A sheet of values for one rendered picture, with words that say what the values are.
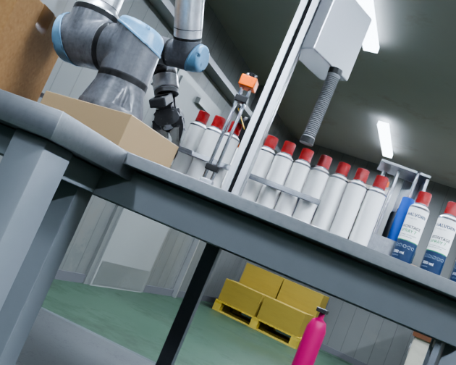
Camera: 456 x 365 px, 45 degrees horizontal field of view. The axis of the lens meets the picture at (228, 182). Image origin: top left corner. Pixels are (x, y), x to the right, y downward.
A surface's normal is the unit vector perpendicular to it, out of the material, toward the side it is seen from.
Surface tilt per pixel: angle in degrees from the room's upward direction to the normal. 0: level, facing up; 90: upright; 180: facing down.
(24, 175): 90
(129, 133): 90
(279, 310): 90
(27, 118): 90
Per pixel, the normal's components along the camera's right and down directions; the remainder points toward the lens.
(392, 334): -0.32, -0.25
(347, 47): 0.65, 0.18
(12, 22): 0.91, 0.36
